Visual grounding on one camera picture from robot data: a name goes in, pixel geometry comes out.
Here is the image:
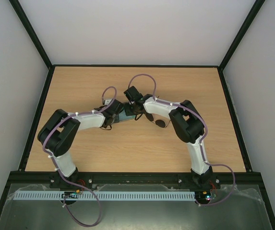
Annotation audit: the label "light blue cleaning cloth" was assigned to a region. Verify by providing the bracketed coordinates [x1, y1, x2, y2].
[118, 111, 135, 123]

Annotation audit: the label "grey glasses case green lining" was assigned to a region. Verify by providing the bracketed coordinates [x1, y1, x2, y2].
[114, 102, 136, 124]

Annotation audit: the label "dark aviator sunglasses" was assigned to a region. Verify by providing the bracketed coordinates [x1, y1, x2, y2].
[143, 95, 174, 128]

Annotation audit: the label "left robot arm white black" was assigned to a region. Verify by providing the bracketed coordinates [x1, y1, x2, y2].
[37, 99, 124, 179]

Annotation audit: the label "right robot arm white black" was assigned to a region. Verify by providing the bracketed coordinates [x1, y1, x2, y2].
[124, 86, 213, 188]

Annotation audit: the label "left controller board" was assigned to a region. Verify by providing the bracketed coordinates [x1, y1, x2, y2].
[60, 189, 83, 199]

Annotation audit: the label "controller board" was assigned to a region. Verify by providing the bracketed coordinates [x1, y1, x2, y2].
[60, 189, 83, 199]
[196, 189, 218, 201]

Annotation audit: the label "right controller board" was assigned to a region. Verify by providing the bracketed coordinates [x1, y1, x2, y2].
[196, 189, 218, 201]

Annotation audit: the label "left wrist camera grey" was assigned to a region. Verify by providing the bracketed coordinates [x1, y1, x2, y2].
[103, 99, 113, 105]

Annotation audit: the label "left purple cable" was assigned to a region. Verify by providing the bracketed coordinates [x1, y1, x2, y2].
[42, 86, 102, 227]

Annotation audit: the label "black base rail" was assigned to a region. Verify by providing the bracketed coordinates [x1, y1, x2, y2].
[6, 171, 264, 190]

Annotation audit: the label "black aluminium frame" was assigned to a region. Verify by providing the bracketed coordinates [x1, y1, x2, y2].
[0, 0, 275, 230]

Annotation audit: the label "light blue slotted cable duct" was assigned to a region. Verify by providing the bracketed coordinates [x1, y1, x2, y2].
[13, 191, 195, 201]

